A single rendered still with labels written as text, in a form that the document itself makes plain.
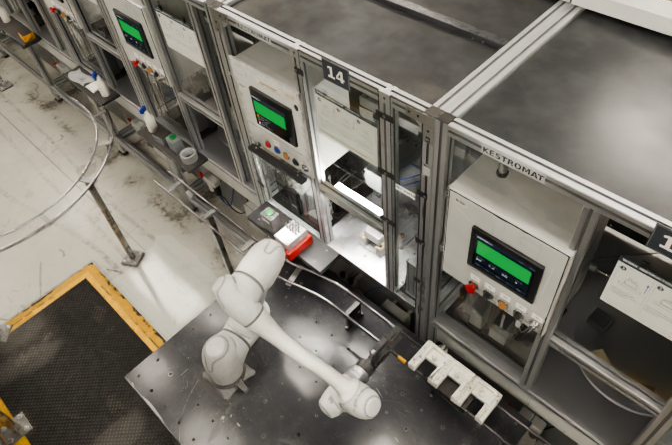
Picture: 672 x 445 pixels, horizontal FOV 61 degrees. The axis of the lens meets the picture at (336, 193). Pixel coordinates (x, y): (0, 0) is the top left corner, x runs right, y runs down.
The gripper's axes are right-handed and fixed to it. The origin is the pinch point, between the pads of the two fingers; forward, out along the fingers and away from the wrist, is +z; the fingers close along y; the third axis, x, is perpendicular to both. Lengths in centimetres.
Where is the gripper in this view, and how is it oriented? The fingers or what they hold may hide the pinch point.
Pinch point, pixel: (395, 336)
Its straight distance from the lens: 240.4
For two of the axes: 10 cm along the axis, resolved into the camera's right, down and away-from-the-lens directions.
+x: -7.2, -4.7, 5.1
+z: 6.9, -5.7, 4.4
